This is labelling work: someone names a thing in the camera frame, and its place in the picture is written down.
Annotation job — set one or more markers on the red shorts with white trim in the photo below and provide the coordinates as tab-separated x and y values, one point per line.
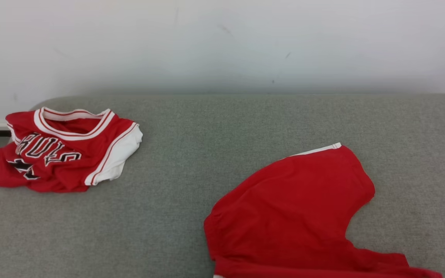
292	212

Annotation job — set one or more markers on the red Bulls basketball jersey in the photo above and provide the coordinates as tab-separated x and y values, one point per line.
64	173

